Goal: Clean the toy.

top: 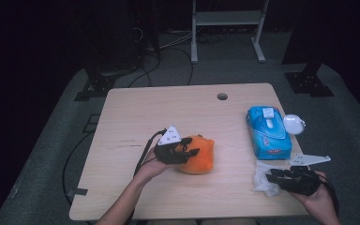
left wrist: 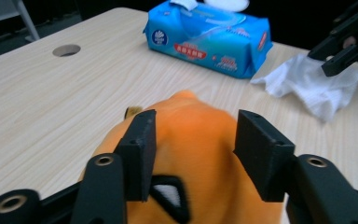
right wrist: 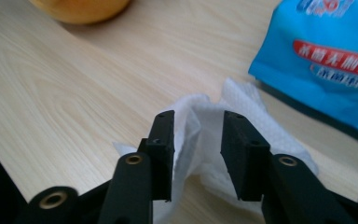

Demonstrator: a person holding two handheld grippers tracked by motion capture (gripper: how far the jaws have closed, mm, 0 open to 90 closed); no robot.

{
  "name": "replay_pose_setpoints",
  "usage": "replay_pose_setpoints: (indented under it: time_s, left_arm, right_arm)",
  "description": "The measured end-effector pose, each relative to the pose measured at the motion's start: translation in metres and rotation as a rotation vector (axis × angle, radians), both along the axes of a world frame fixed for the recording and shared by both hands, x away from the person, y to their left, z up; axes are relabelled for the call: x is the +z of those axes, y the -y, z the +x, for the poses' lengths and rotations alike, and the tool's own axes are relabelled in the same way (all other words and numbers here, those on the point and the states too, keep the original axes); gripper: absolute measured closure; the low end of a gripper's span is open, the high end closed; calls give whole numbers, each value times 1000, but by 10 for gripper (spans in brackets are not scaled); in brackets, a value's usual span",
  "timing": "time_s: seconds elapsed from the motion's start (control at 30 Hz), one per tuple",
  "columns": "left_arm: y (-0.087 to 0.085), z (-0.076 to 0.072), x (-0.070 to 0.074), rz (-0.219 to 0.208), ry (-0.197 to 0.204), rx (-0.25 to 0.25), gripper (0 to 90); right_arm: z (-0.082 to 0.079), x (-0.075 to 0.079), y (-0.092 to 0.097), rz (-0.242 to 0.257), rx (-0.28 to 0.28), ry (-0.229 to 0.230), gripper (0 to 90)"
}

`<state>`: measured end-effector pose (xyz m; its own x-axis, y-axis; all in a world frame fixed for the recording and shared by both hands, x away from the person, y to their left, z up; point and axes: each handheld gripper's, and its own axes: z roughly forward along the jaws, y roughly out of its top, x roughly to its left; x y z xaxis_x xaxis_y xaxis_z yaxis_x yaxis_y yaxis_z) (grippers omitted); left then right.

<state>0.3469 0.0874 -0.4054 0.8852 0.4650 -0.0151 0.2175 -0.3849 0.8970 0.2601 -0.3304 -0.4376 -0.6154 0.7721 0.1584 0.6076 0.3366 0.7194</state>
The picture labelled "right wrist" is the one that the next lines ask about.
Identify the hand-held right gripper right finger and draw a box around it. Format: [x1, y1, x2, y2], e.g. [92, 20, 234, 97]
[220, 110, 272, 203]

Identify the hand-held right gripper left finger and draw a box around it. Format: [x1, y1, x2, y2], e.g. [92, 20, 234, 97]
[137, 109, 175, 203]

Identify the white wet wipe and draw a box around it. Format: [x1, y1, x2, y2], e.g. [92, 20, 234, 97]
[112, 77, 320, 224]

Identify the blue wet wipes pack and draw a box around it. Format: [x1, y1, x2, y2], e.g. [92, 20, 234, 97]
[248, 0, 358, 141]

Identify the orange plush toy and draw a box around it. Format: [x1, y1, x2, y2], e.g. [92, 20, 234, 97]
[29, 0, 131, 25]

